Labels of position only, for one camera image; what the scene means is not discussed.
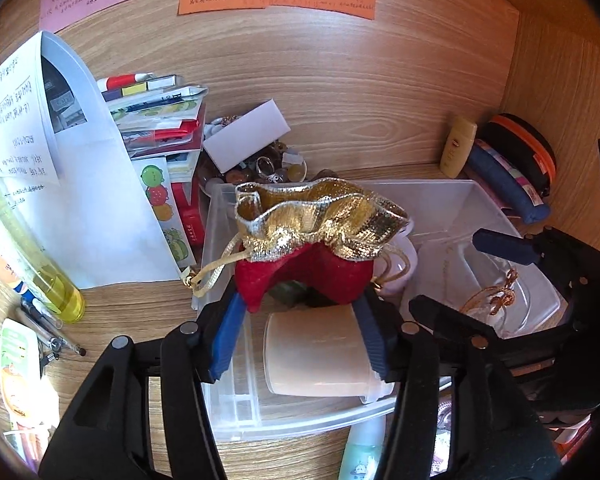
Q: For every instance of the yellow-green spray bottle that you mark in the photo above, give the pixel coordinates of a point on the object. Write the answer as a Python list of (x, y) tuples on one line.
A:
[(55, 285)]

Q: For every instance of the wooden desktop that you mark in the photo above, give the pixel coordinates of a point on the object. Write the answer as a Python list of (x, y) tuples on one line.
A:
[(130, 310)]

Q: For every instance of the black and orange round case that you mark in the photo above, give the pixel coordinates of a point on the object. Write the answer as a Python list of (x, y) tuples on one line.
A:
[(525, 145)]

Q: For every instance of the white bowl with trinkets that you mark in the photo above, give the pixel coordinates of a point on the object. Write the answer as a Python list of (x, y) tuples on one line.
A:
[(260, 165)]

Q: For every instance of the navy pencil case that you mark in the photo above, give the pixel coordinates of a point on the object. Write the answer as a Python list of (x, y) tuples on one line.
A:
[(505, 185)]

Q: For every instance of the fruit sticker sheet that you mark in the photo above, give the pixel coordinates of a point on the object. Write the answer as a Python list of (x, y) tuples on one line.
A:
[(165, 210)]

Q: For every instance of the light green small bottle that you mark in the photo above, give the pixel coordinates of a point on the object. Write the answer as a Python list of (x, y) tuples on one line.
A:
[(362, 450)]

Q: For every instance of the yellow cosmetic tube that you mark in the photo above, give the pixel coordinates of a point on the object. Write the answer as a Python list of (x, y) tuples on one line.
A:
[(459, 147)]

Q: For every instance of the purple highlighter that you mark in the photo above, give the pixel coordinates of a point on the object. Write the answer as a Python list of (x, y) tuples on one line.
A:
[(27, 447)]

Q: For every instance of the white handwritten paper sheets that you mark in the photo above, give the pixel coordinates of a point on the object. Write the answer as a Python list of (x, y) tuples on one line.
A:
[(105, 200)]

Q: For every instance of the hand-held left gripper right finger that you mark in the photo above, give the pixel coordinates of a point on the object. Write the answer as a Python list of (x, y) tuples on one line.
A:
[(372, 340)]

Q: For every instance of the red packet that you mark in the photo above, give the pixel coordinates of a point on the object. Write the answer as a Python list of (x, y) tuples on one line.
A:
[(190, 215)]

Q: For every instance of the clear plastic storage box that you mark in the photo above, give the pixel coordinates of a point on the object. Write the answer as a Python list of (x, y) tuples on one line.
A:
[(445, 210)]

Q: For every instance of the small white cardboard box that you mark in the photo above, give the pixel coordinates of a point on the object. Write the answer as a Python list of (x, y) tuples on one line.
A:
[(245, 135)]

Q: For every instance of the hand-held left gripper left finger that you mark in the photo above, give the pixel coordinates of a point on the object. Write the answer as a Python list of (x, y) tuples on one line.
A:
[(227, 340)]

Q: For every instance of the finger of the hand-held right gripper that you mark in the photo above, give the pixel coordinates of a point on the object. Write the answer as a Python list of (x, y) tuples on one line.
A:
[(450, 317), (505, 247)]

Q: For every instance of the clear pen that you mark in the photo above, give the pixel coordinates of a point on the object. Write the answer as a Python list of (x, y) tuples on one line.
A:
[(40, 307), (55, 337)]

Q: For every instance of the white plastic jar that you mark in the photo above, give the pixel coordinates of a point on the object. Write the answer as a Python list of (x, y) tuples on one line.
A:
[(315, 355)]

